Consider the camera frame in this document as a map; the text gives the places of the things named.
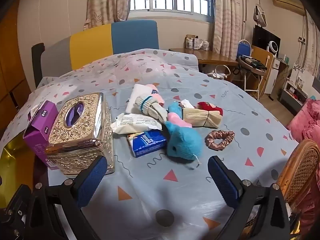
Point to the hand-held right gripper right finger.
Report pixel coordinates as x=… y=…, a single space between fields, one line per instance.
x=222 y=182

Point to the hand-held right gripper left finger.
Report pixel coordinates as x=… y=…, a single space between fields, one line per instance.
x=91 y=182

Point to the blue plush toy pink dress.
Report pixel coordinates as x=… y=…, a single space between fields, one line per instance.
x=185 y=142

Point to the blue pocket tissue pack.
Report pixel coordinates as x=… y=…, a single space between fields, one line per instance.
x=147 y=145

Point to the beige cloth bundle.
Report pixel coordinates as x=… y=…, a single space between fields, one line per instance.
x=200 y=117

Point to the white wet wipes packet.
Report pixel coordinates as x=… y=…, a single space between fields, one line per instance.
x=135 y=123

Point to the red fuzzy sock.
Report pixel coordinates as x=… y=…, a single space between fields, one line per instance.
x=212 y=107

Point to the gold tray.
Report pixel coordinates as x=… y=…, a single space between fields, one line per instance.
x=12 y=155

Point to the white frilled socks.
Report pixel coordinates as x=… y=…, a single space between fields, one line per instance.
x=187 y=103

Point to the white sock blue stripe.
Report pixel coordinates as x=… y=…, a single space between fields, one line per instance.
x=150 y=107

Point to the white and pink socks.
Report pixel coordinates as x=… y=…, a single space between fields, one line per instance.
x=135 y=95

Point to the pink socks blue label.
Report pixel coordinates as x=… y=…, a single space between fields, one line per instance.
x=156 y=90

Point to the ornate gold tissue box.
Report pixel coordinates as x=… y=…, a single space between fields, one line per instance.
x=80 y=135

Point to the patterned grey tablecloth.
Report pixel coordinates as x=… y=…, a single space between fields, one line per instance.
x=150 y=192

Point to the purple cardboard box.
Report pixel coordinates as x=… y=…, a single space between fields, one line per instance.
x=35 y=137

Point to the rattan chair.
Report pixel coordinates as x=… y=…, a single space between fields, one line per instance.
x=300 y=170

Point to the pink blanket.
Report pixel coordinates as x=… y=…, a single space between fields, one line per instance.
x=310 y=122

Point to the dark low shelf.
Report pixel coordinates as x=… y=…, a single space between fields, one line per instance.
x=292 y=95

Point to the round tray stand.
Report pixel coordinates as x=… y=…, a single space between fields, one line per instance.
x=250 y=67

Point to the wooden desk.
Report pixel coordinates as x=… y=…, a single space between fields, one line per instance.
x=212 y=56

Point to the white leaf print board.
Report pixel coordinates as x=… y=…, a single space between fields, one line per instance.
x=303 y=77

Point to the blue folding chair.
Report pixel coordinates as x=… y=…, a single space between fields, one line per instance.
x=242 y=48

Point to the grey yellow blue chair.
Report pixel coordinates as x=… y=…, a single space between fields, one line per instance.
x=90 y=42

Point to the row of toiletry bottles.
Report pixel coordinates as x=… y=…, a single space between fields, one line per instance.
x=197 y=42

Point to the white round fan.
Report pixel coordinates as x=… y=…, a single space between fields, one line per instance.
x=271 y=48

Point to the wooden wardrobe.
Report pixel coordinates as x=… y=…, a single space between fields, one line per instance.
x=12 y=62

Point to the black television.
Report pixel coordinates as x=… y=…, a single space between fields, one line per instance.
x=260 y=37

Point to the beige patterned curtain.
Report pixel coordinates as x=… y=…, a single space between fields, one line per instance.
x=227 y=17
x=105 y=0

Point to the white garment steamer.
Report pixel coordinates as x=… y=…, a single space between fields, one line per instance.
x=260 y=15

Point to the wall air conditioner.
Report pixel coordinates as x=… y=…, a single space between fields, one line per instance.
x=287 y=3

